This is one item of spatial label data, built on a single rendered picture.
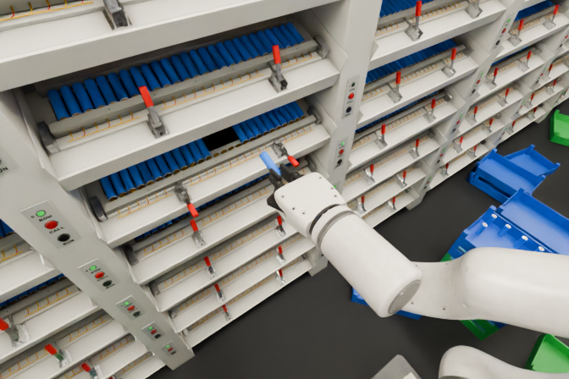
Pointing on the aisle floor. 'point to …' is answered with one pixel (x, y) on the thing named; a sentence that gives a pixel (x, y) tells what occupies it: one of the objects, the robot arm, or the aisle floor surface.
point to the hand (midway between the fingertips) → (281, 176)
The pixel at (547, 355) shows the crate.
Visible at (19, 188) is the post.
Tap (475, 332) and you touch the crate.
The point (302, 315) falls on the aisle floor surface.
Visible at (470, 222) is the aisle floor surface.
